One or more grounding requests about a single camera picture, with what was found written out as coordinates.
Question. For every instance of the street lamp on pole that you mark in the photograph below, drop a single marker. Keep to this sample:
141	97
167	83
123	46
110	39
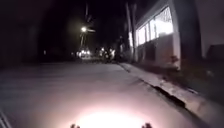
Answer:
83	35

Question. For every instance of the raised concrete sidewalk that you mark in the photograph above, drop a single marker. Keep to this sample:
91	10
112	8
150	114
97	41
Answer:
173	88

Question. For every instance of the vehicle with headlights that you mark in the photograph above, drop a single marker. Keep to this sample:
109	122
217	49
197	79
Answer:
84	54

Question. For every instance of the robot's own part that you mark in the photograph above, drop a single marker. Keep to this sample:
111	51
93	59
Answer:
146	125
74	126

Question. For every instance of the utility pole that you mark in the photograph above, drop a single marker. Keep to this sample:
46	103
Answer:
128	30

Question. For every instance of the grey concrete road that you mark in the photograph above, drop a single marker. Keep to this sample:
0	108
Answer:
73	90

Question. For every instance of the building with lit windows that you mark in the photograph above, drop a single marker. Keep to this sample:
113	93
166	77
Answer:
160	36

